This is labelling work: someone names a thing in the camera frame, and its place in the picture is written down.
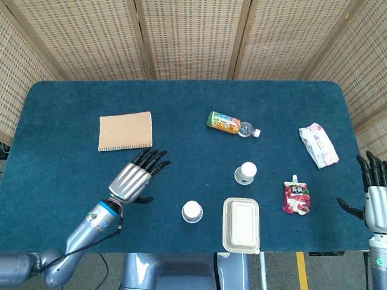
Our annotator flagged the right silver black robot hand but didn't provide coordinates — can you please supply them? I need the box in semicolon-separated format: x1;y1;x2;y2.
337;152;387;235

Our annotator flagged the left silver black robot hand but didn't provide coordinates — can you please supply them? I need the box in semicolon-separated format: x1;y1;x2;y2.
108;147;172;206

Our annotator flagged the white floral paper cup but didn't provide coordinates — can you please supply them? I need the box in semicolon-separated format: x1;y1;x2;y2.
234;161;258;185
181;200;204;224

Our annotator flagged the tan spiral notebook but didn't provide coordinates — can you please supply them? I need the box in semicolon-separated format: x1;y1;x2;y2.
97;111;154;152

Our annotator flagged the red spouted drink pouch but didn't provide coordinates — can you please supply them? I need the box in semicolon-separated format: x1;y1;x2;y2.
282;174;311;216

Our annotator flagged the white pink snack packet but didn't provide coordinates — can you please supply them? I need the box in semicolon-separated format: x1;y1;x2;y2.
298;122;339;169

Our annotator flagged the dark blue table mat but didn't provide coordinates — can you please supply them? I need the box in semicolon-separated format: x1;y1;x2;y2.
5;80;382;254

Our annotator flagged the blue-grey robot torso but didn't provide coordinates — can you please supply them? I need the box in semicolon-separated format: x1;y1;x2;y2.
120;252;252;290

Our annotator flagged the orange juice plastic bottle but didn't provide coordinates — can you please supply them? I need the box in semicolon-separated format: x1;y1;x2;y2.
206;111;262;139

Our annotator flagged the beige lidded food container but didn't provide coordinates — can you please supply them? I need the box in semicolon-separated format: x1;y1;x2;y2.
222;197;261;255

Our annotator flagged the white table leg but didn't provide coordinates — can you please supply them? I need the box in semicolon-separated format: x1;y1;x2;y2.
259;252;268;290

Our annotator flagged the woven folding screen panel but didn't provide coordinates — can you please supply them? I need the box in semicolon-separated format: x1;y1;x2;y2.
234;0;368;81
0;0;152;81
0;5;63;146
134;0;252;80
305;0;387;164

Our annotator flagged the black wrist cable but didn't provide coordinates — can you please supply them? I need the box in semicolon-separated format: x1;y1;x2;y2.
36;207;125;272

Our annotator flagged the black floor cable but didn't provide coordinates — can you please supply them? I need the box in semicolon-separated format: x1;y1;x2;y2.
99;253;110;286

